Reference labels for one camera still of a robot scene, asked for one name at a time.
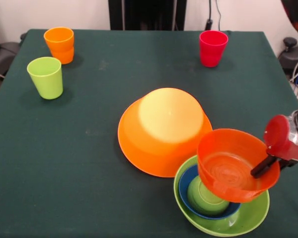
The dark green tablecloth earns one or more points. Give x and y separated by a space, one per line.
64 186

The large orange bowl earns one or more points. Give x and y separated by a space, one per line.
144 148

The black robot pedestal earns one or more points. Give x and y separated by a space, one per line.
149 12

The large light green bowl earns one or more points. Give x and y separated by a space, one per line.
253 213

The blue bowl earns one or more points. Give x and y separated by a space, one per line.
183 188

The lime green cup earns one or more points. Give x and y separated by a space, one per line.
46 79

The red cup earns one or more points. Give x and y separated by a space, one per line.
212 52

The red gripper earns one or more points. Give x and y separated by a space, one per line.
278 136

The small red-orange bowl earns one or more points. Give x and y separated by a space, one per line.
226 141

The orange cup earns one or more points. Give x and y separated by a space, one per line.
60 49

